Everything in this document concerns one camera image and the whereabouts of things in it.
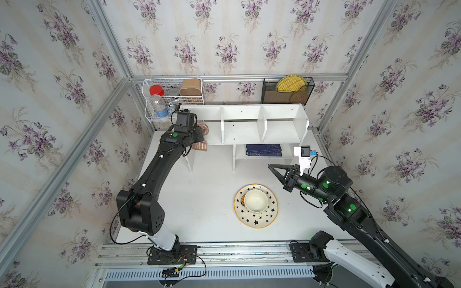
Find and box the cream ceramic bowl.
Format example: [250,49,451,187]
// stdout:
[241,189,268,213]

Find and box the white wire basket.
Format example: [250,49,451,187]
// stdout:
[140,77,204,122]

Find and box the star patterned plate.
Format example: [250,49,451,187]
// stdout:
[234,184,279,229]

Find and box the clear plastic bottle blue label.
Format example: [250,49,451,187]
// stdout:
[149,95,169,118]

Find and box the yellow woven fan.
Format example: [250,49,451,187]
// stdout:
[276,75,307,92]

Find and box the black mesh basket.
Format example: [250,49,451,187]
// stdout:
[261,77,315,105]

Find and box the red lidded jar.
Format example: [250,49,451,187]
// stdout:
[149,85,165,97]

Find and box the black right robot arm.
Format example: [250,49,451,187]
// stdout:
[268,164,453,288]

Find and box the dark blue book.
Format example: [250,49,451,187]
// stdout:
[246,144,282,157]

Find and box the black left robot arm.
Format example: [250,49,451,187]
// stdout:
[116,109,204,254]

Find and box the brown paper box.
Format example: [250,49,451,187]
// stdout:
[180,79,202,97]

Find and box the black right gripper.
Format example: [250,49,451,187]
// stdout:
[269,163,334,206]

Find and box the round cork coaster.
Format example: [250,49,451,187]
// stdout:
[289,91,309,105]

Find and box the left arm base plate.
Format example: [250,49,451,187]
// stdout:
[146,244,198,265]

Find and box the white wooden bookshelf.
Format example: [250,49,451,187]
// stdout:
[184,104,310,170]

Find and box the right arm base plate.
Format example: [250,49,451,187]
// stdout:
[289,241,325,263]

